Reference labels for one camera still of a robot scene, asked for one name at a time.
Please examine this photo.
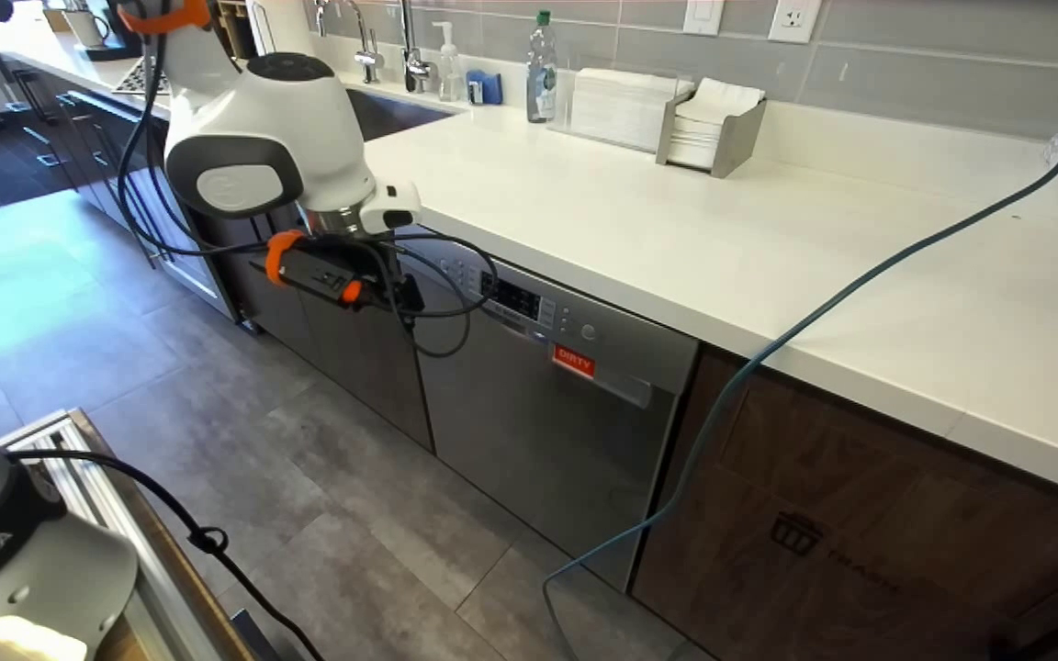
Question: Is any teal cable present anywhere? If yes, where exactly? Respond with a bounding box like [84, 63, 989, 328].
[536, 97, 1058, 661]

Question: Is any blue sponge cloth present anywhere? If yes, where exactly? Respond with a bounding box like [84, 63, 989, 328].
[466, 71, 503, 108]

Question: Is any clear plastic bottle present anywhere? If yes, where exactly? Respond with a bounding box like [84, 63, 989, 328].
[525, 8, 555, 124]

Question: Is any white soap dispenser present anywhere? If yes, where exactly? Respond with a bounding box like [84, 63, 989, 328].
[433, 21, 463, 103]

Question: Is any stainless steel sink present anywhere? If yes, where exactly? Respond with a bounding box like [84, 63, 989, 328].
[351, 93, 444, 139]

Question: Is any black cable on floor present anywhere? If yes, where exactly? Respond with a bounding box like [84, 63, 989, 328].
[9, 446, 327, 661]

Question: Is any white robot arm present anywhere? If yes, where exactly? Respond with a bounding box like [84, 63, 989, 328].
[119, 0, 418, 246]

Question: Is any white wall outlet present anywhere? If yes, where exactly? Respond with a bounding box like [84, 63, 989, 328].
[767, 0, 822, 44]

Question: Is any dark wood right cabinet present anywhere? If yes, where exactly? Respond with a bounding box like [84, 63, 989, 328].
[632, 348, 1058, 661]

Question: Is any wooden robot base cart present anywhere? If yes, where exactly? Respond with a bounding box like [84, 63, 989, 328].
[0, 412, 255, 661]

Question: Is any chrome sink faucet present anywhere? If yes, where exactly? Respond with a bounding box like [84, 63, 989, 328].
[312, 0, 433, 93]

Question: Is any dark wood cabinet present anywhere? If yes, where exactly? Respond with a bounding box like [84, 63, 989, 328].
[231, 252, 433, 448]
[632, 348, 1058, 661]

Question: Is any dark wood left cabinet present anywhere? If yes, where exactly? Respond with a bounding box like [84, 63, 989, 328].
[231, 252, 433, 448]

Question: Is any black orange wrist camera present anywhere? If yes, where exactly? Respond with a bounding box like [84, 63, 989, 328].
[263, 227, 422, 311]

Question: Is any stainless steel dishwasher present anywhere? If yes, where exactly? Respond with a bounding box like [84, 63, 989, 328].
[407, 246, 700, 554]

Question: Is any grey metal napkin holder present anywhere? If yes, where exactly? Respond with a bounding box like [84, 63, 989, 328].
[659, 77, 767, 175]

